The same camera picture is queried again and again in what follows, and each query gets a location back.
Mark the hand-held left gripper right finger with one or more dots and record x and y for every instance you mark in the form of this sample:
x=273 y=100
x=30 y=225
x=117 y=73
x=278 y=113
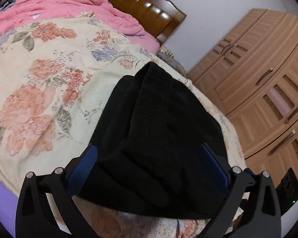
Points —
x=214 y=166

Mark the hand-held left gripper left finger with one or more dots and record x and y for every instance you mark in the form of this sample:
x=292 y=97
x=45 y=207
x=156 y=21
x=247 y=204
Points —
x=83 y=166

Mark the black pants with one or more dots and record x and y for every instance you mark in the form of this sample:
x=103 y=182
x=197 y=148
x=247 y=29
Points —
x=159 y=133

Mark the floral bed blanket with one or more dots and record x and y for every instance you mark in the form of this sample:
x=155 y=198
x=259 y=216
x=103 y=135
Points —
x=52 y=91

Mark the purple bed sheet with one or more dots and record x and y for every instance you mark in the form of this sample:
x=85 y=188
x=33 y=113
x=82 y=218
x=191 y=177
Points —
x=2 y=200

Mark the light wooden wardrobe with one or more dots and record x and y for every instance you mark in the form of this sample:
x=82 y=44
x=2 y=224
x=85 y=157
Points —
x=258 y=79

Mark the pink quilt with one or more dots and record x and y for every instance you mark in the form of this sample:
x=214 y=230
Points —
x=64 y=5

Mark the wooden headboard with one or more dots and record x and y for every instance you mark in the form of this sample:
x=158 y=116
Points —
x=144 y=5

